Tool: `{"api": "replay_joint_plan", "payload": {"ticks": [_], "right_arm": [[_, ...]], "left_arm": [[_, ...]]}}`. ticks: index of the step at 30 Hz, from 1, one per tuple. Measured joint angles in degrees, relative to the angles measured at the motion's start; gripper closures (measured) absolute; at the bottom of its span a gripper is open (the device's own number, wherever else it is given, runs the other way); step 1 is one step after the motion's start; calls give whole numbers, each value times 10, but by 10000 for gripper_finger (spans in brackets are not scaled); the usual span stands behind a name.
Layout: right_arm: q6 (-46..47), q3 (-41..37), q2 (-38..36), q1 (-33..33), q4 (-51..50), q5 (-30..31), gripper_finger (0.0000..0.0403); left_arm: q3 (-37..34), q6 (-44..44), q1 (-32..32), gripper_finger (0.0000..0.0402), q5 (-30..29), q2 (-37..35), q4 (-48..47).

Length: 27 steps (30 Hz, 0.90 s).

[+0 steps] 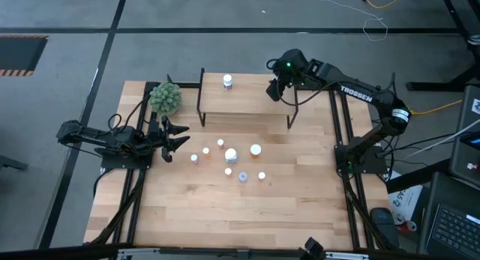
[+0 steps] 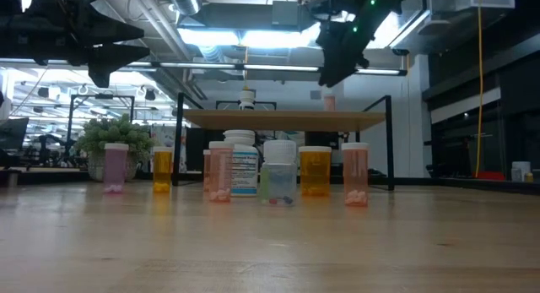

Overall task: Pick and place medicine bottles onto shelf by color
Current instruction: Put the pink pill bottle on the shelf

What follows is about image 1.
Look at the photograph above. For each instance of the black rig crossbar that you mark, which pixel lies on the black rig crossbar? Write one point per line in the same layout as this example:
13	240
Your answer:
240	253

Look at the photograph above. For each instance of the wooden shelf with black frame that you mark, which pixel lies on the wooden shelf with black frame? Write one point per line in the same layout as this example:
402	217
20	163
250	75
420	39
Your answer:
247	102

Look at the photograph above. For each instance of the hazard striped floor hatch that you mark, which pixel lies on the hazard striped floor hatch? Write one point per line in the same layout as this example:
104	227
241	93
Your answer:
18	54

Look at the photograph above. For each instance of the black aluminium table frame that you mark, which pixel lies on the black aluminium table frame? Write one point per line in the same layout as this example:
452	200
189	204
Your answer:
189	84

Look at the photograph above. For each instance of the black chair leg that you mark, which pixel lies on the black chair leg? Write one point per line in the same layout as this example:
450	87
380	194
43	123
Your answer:
11	163

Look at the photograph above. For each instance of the artificial green potted plant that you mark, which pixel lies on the artificial green potted plant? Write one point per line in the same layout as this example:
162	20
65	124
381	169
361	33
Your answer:
165	97

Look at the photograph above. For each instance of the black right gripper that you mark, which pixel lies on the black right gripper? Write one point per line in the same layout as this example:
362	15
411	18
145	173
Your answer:
276	88

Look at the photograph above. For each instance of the black laptop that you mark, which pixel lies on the black laptop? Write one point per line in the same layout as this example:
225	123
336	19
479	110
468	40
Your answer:
450	230

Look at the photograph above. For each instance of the large orange pill bottle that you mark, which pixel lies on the large orange pill bottle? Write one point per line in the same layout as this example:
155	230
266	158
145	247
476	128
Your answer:
255	150

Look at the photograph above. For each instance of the black handheld device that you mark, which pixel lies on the black handheld device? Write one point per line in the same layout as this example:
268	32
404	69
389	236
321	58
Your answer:
382	220

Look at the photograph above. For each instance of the large white labelled medicine bottle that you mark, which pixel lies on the large white labelled medicine bottle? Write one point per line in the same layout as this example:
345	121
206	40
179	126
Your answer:
231	155

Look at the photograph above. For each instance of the red drink can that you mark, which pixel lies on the red drink can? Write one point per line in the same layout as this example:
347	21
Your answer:
409	226

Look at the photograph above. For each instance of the black computer monitor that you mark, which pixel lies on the black computer monitor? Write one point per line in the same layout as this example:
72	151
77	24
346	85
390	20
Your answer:
463	147

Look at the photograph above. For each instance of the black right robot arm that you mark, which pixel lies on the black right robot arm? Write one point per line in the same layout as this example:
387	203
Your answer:
360	91

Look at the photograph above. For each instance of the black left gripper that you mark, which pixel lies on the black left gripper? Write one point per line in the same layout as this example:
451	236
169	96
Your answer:
157	136

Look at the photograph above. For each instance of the black desk frame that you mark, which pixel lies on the black desk frame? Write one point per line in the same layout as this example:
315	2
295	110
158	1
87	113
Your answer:
431	86

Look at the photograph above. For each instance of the person's shoe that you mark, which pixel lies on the person's shoe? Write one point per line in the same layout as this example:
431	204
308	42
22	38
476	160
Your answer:
474	40

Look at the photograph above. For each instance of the small pink pill bottle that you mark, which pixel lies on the small pink pill bottle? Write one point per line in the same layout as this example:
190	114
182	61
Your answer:
220	142
194	158
228	172
261	175

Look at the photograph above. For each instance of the medium white medicine bottle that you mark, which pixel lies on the medium white medicine bottle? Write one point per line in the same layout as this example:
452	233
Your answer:
227	80

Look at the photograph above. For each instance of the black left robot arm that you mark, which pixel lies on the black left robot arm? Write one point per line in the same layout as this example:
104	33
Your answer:
93	136

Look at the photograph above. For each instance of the small black device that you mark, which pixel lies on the small black device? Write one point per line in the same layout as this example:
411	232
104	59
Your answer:
314	248

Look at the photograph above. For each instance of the small orange pill bottle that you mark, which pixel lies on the small orange pill bottle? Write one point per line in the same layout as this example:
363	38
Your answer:
206	151

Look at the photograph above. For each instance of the white printed paper box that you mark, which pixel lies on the white printed paper box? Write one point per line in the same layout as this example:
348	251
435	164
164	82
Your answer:
405	200

